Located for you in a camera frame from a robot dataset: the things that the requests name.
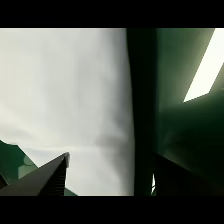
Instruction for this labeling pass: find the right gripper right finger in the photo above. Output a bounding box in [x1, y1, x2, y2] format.
[153, 152, 224, 197]

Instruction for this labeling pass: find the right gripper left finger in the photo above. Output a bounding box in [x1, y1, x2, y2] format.
[0, 151, 71, 197]

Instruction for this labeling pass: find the white garment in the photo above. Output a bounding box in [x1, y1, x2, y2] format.
[0, 27, 136, 197]

